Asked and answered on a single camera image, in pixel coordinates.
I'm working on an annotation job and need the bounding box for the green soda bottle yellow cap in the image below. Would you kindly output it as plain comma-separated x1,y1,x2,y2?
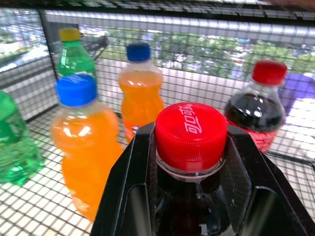
56,27,97,80

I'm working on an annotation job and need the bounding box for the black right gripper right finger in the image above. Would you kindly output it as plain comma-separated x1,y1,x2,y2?
222,124,315,236

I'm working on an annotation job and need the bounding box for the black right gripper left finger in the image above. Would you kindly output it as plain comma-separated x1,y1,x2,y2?
90,122,158,236

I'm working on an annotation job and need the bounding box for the cola bottle with printed red cap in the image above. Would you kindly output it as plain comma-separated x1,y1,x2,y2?
154,102,233,236

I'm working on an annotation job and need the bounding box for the black wire mesh rack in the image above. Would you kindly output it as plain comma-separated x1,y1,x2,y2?
0,0,315,236

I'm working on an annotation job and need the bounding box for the orange soda bottle blue cap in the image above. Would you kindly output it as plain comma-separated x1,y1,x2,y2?
51,74,125,223
118,42,165,144

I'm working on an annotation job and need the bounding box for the purple object behind mesh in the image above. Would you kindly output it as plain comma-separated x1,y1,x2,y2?
279,72,315,116

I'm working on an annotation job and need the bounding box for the cola bottle with plain red cap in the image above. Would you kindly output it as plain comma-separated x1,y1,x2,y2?
223,60,288,154

